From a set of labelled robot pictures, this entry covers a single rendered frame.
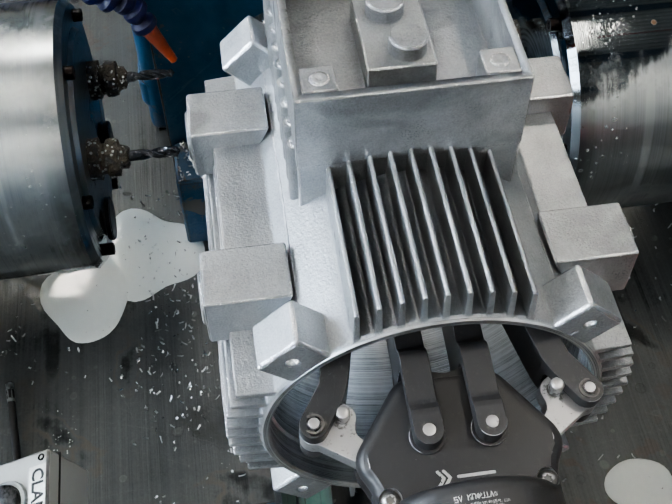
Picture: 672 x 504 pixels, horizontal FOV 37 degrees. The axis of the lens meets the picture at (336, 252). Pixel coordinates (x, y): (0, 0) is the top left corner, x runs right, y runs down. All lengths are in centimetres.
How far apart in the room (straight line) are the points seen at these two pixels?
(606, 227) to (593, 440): 61
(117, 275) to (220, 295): 73
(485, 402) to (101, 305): 77
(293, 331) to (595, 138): 54
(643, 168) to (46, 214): 52
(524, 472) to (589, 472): 64
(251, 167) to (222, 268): 7
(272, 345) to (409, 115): 11
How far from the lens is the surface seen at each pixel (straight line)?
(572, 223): 47
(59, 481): 75
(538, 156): 50
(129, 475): 104
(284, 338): 40
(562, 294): 43
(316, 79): 42
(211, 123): 50
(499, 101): 43
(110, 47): 141
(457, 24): 49
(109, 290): 115
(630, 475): 106
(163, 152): 91
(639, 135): 91
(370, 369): 56
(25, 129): 85
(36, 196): 86
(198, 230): 115
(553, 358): 43
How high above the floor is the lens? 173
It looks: 54 degrees down
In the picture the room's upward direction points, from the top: straight up
